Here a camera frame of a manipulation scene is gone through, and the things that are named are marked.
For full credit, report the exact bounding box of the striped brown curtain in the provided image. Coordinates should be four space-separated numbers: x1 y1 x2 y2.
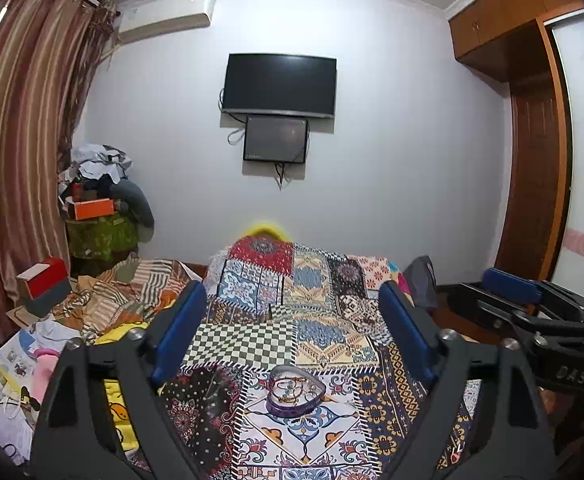
0 0 115 342

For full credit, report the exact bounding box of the dark blue bag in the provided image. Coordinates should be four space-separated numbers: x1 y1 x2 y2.
403 255 438 311

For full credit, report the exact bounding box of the orange box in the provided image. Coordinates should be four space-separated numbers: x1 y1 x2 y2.
66 197 115 221

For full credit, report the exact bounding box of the papers pile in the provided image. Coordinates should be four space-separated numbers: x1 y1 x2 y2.
0 318 79 466

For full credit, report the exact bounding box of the yellow towel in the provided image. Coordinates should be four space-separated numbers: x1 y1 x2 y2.
94 322 147 455

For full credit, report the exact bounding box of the wooden wardrobe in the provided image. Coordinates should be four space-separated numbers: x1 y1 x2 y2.
449 0 584 280

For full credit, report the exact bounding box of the red braided bracelet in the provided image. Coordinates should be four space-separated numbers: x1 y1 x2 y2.
273 376 314 406

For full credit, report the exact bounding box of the green patterned box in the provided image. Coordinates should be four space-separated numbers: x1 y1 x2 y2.
65 214 139 261

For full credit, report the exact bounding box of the white air conditioner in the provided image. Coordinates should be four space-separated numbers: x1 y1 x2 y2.
117 0 216 44

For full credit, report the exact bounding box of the red white box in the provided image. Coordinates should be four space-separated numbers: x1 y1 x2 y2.
16 258 72 318

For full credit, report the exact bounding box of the black wall television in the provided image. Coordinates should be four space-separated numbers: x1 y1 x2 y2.
221 53 337 119

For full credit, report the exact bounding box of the patchwork patterned bedspread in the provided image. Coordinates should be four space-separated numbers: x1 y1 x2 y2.
106 234 483 480

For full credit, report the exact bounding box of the grey clothes pile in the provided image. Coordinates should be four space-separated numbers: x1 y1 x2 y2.
58 144 155 230

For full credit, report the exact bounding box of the small wall monitor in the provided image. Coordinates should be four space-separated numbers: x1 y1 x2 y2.
243 116 308 165

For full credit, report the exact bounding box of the pink cloth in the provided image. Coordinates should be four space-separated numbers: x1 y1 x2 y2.
30 349 60 404

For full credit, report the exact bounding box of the purple heart-shaped tin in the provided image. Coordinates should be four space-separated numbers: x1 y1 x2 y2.
266 364 327 418

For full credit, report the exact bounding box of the striped brown blanket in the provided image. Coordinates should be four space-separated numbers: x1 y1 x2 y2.
51 255 194 342

